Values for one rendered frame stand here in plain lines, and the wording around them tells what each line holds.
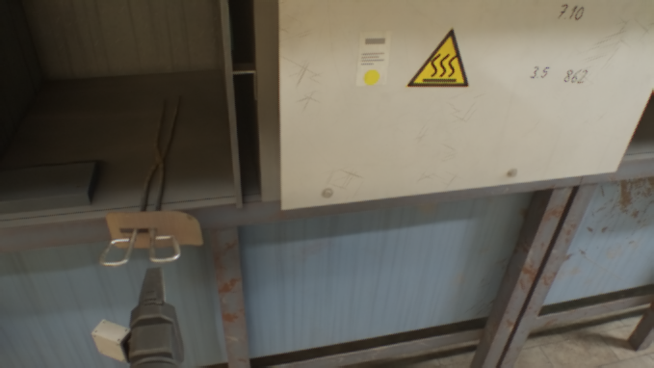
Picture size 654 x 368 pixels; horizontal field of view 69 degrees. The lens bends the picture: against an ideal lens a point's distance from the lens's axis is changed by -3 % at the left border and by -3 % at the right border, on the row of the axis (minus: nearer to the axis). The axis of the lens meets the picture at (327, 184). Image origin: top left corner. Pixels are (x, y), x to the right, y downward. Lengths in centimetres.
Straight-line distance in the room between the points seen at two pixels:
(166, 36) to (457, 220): 87
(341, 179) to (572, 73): 38
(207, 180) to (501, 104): 54
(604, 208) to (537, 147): 58
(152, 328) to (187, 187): 35
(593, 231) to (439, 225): 48
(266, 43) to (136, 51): 70
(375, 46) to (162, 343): 45
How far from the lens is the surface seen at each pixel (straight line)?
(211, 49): 139
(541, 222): 121
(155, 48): 139
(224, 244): 95
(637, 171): 128
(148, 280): 69
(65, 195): 94
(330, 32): 62
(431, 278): 127
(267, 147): 82
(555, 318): 169
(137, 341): 65
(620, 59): 87
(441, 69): 69
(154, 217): 83
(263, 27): 73
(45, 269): 109
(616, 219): 148
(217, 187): 93
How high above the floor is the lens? 140
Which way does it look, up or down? 36 degrees down
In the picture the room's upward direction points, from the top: 3 degrees clockwise
